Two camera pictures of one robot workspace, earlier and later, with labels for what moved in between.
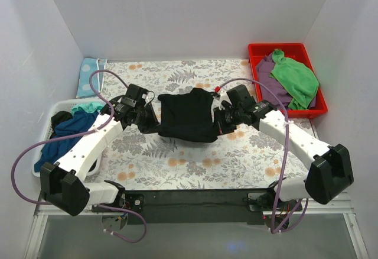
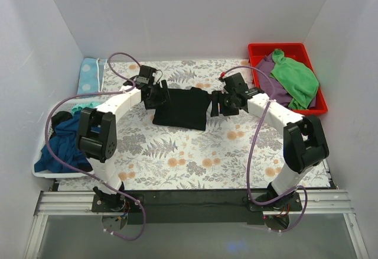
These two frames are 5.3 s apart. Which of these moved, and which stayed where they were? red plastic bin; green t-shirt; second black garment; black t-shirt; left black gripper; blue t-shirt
Moved: left black gripper; black t-shirt
Stayed: red plastic bin; green t-shirt; second black garment; blue t-shirt
